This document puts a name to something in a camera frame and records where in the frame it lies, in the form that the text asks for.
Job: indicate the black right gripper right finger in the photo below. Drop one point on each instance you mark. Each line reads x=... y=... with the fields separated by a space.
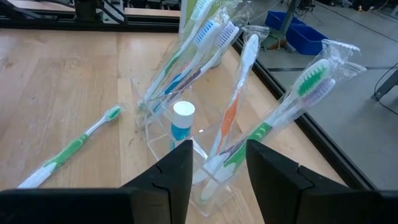
x=280 y=196

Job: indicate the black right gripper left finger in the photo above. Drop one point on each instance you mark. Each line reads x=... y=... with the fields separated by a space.
x=168 y=193

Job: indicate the small blue mouthwash bottle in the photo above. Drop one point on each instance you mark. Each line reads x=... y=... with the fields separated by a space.
x=183 y=115

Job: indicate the orange toothbrush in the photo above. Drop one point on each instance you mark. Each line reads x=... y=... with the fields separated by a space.
x=229 y=119

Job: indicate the green toothbrush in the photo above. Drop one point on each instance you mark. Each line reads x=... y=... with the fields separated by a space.
x=311 y=79
x=68 y=149

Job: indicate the blue toothbrush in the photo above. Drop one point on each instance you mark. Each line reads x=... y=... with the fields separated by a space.
x=206 y=32

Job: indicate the blue packaged toothbrushes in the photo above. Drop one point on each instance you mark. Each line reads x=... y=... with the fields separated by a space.
x=199 y=9

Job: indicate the clear acrylic toothbrush holder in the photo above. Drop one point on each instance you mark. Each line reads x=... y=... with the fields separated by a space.
x=149 y=133

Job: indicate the black metal leg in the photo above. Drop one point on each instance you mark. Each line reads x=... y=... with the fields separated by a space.
x=387 y=85

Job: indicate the blue plastic bin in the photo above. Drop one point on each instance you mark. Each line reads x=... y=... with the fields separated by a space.
x=276 y=18
x=306 y=39

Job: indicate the grey metal stand leg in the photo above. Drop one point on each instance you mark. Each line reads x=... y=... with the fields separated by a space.
x=287 y=15

